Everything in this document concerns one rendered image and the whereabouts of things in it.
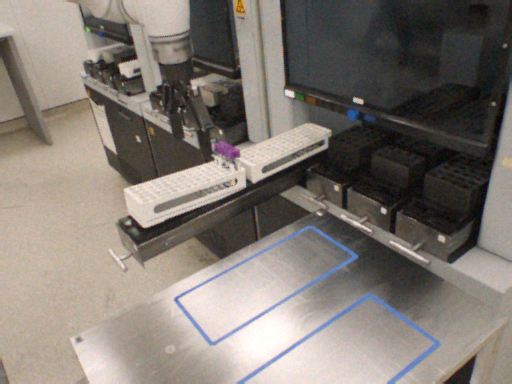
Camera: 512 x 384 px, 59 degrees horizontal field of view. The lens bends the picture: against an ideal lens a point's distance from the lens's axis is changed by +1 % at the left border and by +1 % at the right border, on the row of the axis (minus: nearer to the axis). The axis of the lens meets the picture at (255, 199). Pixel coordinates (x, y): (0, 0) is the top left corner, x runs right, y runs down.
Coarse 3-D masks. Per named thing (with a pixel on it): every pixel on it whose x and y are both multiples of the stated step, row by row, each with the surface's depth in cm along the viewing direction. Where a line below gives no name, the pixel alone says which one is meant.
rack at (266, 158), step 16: (304, 128) 135; (320, 128) 133; (272, 144) 128; (288, 144) 127; (304, 144) 126; (320, 144) 133; (240, 160) 121; (256, 160) 120; (272, 160) 121; (288, 160) 131; (256, 176) 119
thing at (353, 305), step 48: (288, 240) 97; (336, 240) 95; (192, 288) 87; (240, 288) 86; (288, 288) 84; (336, 288) 83; (384, 288) 82; (432, 288) 81; (96, 336) 79; (144, 336) 78; (192, 336) 77; (240, 336) 76; (288, 336) 75; (336, 336) 74; (384, 336) 73; (432, 336) 72; (480, 336) 71
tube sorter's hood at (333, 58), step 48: (288, 0) 116; (336, 0) 103; (384, 0) 93; (432, 0) 85; (480, 0) 79; (288, 48) 123; (336, 48) 109; (384, 48) 98; (432, 48) 89; (480, 48) 82; (288, 96) 129; (336, 96) 115; (384, 96) 103; (432, 96) 93; (480, 96) 85; (480, 144) 88
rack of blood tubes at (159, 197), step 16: (176, 176) 114; (192, 176) 114; (208, 176) 114; (224, 176) 113; (240, 176) 116; (128, 192) 106; (144, 192) 107; (160, 192) 106; (176, 192) 106; (192, 192) 108; (208, 192) 114; (224, 192) 115; (128, 208) 109; (144, 208) 102; (160, 208) 111; (176, 208) 107; (192, 208) 110; (144, 224) 104
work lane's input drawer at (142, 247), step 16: (304, 160) 128; (272, 176) 122; (288, 176) 125; (304, 176) 129; (240, 192) 117; (256, 192) 119; (272, 192) 123; (208, 208) 112; (224, 208) 114; (240, 208) 118; (128, 224) 109; (160, 224) 110; (176, 224) 108; (192, 224) 110; (208, 224) 113; (128, 240) 108; (144, 240) 104; (160, 240) 106; (176, 240) 109; (112, 256) 109; (128, 256) 109; (144, 256) 105
